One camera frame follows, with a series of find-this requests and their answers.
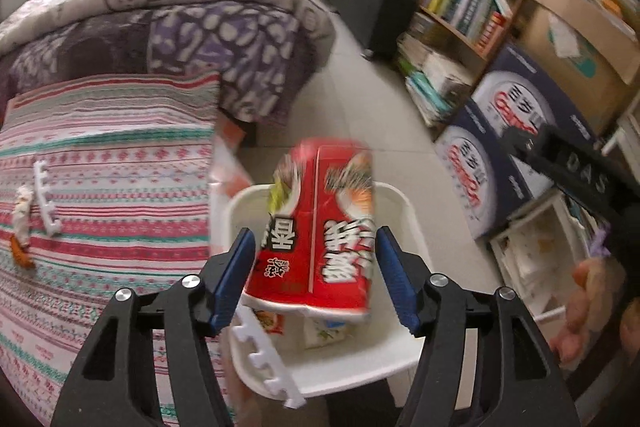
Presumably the small orange white toy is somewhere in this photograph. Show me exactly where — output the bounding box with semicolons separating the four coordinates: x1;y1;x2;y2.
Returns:
12;187;33;238

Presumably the wooden bookshelf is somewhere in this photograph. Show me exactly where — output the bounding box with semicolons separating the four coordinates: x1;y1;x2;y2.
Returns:
395;0;561;128

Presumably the bed with purple patterned sheet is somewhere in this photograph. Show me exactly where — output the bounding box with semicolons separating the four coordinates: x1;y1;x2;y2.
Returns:
0;2;311;128

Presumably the row of thick books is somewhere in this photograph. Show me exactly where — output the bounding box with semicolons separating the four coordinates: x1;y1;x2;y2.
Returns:
425;0;513;50

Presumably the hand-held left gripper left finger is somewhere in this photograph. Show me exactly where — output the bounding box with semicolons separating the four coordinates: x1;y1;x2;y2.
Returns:
50;227;258;427

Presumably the red snack packet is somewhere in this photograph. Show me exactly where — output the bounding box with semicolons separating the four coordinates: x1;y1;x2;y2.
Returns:
252;309;286;337

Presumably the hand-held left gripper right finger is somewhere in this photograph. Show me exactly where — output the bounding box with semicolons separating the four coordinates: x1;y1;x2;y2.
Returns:
375;227;583;427

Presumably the red noodle carton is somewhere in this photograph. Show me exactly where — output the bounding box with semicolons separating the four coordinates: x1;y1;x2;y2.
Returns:
242;138;376;323

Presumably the pile of books and boxes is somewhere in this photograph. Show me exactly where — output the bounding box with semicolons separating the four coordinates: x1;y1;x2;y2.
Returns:
395;12;476;128

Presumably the white plastic trash bin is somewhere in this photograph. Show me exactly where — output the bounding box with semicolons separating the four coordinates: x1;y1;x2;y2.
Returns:
225;182;436;400

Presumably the black bench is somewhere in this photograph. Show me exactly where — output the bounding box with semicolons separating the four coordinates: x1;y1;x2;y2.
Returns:
317;0;421;60

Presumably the striped patterned tablecloth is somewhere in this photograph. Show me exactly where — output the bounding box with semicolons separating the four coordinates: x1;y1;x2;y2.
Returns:
0;72;261;427

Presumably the white toothed plastic strip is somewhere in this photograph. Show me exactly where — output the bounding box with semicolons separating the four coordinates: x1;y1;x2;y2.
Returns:
232;307;307;409
34;161;62;237

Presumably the white green packet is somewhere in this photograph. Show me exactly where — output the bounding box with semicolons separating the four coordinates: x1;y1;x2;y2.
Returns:
304;317;348;350

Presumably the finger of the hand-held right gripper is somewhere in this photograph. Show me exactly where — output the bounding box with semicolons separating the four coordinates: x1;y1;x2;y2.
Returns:
502;124;551;172

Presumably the person's right hand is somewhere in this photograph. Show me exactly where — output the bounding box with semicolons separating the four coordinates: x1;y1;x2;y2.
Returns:
547;257;628;365

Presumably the large cardboard box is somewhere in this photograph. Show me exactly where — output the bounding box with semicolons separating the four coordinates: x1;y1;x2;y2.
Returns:
515;0;640;138

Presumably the blue water carton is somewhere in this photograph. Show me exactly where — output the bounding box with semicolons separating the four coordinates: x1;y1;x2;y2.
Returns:
472;42;598;202
434;99;526;240

